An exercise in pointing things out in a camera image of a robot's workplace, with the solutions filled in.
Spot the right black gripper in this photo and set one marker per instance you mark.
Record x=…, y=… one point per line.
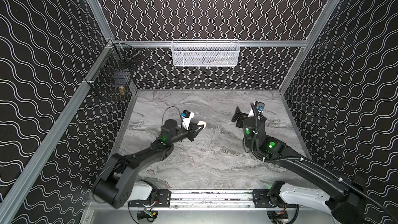
x=244, y=117

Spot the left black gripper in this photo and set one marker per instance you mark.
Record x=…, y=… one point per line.
x=191, y=134

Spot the beige charging case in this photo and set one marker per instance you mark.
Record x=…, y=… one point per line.
x=201, y=122

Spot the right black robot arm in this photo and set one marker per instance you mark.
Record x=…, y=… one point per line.
x=342, y=197

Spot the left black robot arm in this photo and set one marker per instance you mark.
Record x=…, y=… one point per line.
x=116, y=182

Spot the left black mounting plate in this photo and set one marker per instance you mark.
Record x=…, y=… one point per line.
x=157, y=198

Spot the black mounting plate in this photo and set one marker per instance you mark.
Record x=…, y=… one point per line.
x=264, y=199
x=157, y=198

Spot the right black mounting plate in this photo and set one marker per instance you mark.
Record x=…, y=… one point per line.
x=264, y=199

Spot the small brass object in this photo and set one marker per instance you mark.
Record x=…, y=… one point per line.
x=122, y=91

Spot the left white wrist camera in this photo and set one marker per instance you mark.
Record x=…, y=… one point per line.
x=186, y=117

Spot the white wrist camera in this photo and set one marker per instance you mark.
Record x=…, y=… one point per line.
x=260, y=108
x=186, y=117

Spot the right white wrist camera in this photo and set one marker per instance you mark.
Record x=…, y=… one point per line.
x=260, y=108

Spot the white wire mesh basket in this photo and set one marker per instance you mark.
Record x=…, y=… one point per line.
x=205, y=52

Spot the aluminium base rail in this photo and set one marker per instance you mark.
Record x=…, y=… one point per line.
x=235, y=200

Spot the black wire basket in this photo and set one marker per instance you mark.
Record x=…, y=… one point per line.
x=115, y=70

